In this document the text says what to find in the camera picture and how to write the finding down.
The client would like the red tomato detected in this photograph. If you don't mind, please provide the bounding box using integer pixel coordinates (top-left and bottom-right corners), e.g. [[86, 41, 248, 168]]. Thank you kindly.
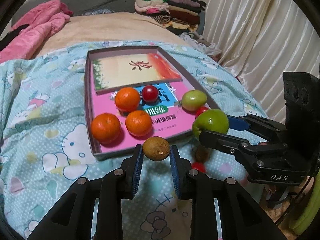
[[142, 85, 158, 103], [195, 106, 209, 118], [191, 162, 206, 173]]

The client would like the pink quilt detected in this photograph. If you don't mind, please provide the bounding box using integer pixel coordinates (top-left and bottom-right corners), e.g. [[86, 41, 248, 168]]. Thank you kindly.
[[1, 0, 73, 63]]

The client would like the blue patterned pillow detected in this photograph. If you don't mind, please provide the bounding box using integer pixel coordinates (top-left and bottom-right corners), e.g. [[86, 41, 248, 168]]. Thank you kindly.
[[82, 9, 115, 16]]

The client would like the pear-shaped green fruit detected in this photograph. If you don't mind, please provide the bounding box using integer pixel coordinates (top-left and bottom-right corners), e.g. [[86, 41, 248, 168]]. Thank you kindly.
[[181, 90, 207, 112]]

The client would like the orange cream book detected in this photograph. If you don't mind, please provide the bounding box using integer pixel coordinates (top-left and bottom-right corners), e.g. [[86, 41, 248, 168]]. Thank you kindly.
[[92, 53, 182, 95]]

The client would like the shallow grey cardboard box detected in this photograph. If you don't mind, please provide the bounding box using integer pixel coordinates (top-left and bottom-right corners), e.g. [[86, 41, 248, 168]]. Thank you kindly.
[[84, 46, 204, 160]]

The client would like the beige blanket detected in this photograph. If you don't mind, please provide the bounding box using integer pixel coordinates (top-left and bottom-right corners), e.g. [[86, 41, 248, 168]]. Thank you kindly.
[[31, 12, 187, 59]]

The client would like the brown kiwi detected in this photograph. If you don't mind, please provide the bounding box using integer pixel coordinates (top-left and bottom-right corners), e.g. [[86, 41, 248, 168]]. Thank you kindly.
[[195, 146, 209, 163], [142, 137, 170, 161]]

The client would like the blue cartoon print sheet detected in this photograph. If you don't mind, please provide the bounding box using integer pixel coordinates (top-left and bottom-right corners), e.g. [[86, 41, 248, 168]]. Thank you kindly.
[[0, 39, 271, 239]]

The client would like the floral bag with cloth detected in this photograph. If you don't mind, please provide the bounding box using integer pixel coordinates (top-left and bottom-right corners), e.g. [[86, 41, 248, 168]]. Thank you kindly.
[[179, 32, 222, 62]]

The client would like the orange mandarin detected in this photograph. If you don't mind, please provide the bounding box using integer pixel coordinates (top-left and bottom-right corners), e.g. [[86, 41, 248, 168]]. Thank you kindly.
[[125, 110, 153, 137], [91, 113, 121, 144], [115, 87, 140, 112]]

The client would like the round green fruit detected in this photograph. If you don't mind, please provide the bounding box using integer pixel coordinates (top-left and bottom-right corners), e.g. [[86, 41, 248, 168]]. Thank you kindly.
[[191, 109, 229, 139]]

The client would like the pile of folded clothes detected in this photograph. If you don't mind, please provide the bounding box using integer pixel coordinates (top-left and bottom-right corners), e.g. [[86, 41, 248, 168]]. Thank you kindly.
[[134, 0, 207, 36]]

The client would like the black garment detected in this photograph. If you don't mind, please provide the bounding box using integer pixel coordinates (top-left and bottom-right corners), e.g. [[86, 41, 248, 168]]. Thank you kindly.
[[0, 24, 29, 51]]

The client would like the pink workbook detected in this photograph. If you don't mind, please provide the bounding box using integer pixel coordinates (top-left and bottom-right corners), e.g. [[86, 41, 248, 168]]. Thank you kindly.
[[85, 81, 195, 156]]

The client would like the cream satin curtain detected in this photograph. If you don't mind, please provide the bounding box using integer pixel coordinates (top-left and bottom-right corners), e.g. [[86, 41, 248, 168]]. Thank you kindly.
[[204, 0, 319, 122]]

